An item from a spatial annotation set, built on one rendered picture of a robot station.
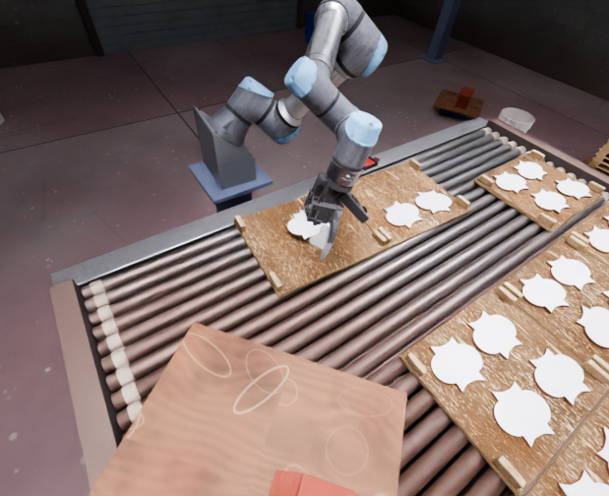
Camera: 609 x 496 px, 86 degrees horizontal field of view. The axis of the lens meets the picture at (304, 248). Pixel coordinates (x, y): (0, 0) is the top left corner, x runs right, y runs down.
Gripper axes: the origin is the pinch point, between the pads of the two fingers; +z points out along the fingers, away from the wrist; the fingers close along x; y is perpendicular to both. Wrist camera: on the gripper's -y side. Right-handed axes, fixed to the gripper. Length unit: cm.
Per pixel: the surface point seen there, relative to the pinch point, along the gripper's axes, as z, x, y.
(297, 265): 13.8, -4.1, 1.6
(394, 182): -3, -44, -38
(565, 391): 1, 39, -60
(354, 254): 8.1, -7.7, -16.6
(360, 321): 13.3, 15.1, -15.3
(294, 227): 8.8, -16.5, 3.1
